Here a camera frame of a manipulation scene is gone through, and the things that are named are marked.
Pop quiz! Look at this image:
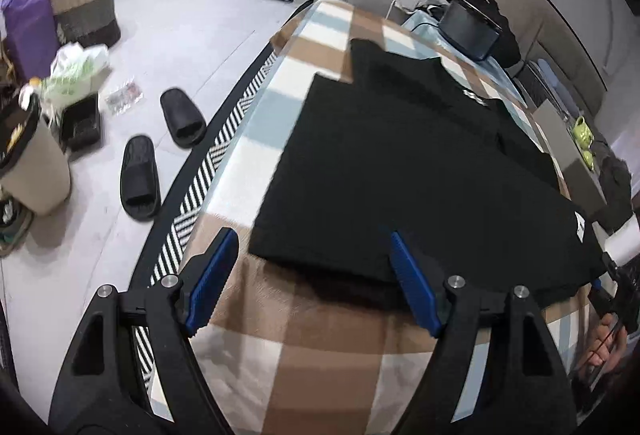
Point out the black knit garment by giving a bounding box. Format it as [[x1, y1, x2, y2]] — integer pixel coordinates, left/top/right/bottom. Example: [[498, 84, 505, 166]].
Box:
[[248, 39, 604, 307]]

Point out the person's right hand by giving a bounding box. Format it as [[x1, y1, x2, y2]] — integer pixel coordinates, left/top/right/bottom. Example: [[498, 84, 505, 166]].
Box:
[[578, 314, 627, 372]]

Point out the white paper roll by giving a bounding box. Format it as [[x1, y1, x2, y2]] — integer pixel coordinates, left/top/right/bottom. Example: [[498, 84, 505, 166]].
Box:
[[604, 215, 640, 267]]

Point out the grey storage box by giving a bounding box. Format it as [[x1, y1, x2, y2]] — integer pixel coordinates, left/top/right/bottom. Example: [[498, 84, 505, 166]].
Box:
[[533, 100, 606, 216]]

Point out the checkered brown blue blanket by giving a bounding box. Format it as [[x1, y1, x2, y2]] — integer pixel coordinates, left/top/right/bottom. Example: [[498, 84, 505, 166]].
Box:
[[144, 0, 601, 435]]

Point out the black slipper near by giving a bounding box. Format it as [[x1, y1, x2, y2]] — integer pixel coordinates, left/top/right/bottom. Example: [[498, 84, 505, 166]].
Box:
[[119, 134, 162, 221]]

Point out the black slipper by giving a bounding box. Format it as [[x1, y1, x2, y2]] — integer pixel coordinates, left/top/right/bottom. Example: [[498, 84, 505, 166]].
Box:
[[160, 88, 207, 149], [119, 134, 162, 221]]

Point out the green plush toy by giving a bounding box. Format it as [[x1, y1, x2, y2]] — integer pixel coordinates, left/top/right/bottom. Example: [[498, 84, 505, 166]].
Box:
[[572, 116, 594, 171]]

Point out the black slipper far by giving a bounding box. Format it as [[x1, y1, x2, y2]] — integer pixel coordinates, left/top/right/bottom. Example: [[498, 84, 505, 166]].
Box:
[[160, 88, 207, 149]]

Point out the beige trash bin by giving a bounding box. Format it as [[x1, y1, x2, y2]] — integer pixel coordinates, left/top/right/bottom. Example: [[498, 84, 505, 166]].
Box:
[[1, 94, 72, 216]]

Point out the small black box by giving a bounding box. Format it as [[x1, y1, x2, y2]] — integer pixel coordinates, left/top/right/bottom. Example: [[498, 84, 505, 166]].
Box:
[[60, 93, 102, 151]]

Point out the white green plastic bag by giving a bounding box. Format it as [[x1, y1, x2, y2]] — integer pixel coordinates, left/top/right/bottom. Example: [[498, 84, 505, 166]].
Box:
[[39, 42, 110, 112]]

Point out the black jacket pile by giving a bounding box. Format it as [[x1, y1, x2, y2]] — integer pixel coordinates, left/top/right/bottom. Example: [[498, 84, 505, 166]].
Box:
[[447, 0, 521, 68]]

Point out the purple bag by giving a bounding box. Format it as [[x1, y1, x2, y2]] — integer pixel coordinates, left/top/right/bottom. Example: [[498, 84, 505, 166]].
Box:
[[1, 0, 60, 81]]

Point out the woven straw basket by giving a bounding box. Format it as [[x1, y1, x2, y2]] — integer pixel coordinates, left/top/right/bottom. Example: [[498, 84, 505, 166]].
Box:
[[51, 0, 122, 48]]

